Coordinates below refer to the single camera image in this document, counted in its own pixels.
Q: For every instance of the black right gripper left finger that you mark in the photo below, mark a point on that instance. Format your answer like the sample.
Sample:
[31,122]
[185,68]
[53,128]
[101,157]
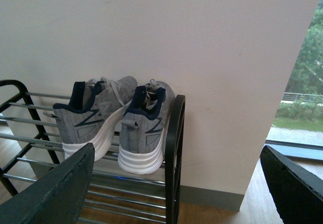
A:
[58,196]

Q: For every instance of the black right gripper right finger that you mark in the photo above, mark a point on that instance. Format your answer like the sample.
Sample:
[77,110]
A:
[296,192]

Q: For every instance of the grey knit sneaker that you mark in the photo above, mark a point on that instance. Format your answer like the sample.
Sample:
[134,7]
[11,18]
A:
[143,128]
[94,109]

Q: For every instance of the black metal shoe rack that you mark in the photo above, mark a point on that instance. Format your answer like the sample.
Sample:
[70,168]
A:
[113,196]

